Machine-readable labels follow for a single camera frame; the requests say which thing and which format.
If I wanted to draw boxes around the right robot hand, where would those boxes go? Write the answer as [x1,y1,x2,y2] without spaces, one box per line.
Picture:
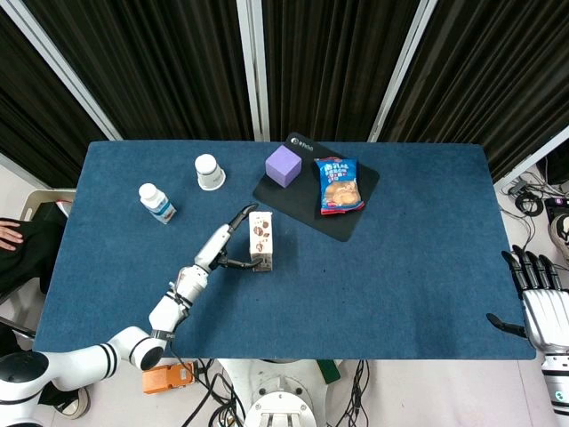
[485,246,569,355]

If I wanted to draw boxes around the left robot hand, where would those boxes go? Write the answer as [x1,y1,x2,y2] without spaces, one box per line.
[193,203,264,271]

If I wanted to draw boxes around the cookie box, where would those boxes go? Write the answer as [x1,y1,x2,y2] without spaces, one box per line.
[247,211,274,273]

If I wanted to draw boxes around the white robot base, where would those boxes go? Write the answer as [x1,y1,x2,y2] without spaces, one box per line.
[220,359,331,427]

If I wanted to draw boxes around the orange device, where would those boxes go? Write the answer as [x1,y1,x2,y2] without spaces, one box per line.
[141,361,197,396]

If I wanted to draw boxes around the dark green rectangular block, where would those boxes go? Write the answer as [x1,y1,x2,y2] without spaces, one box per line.
[316,359,341,385]

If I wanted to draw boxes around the bare person hand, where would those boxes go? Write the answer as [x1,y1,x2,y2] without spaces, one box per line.
[0,221,25,252]

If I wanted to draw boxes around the white yogurt drink bottle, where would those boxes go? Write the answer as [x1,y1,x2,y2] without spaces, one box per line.
[138,183,178,226]

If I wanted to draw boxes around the white upturned paper cup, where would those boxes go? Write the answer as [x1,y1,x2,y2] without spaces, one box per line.
[194,153,227,192]

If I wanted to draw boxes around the beige sneaker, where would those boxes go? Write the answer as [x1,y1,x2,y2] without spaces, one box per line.
[549,205,569,262]

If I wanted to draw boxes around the black mouse pad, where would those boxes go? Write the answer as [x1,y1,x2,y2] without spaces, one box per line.
[252,132,381,243]

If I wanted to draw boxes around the purple foam cube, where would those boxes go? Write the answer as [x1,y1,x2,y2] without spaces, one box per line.
[265,144,303,188]

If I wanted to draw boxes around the blue bread snack bag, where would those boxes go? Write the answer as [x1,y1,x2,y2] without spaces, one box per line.
[313,157,365,217]

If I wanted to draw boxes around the blue table cloth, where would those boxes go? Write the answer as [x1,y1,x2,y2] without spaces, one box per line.
[34,141,538,362]

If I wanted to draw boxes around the cream plastic chair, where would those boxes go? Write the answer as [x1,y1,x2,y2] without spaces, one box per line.
[20,188,77,222]

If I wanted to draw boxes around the black clothing of person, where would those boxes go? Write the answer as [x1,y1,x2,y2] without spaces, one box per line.
[0,202,68,295]

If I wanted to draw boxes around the black curtain panel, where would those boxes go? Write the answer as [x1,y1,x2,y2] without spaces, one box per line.
[261,0,421,143]
[0,8,112,189]
[24,0,260,141]
[377,0,569,181]

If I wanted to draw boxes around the tangled cables with adapters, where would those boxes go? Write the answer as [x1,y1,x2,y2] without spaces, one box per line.
[504,171,569,223]

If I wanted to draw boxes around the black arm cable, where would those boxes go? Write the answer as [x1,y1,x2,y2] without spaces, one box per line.
[166,328,199,373]

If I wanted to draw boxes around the white frame post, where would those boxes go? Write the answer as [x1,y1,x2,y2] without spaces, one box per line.
[0,0,124,141]
[367,0,439,143]
[492,132,569,190]
[236,0,271,143]

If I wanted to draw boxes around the black floor cable bundle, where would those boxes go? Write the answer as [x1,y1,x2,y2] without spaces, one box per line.
[193,358,246,427]

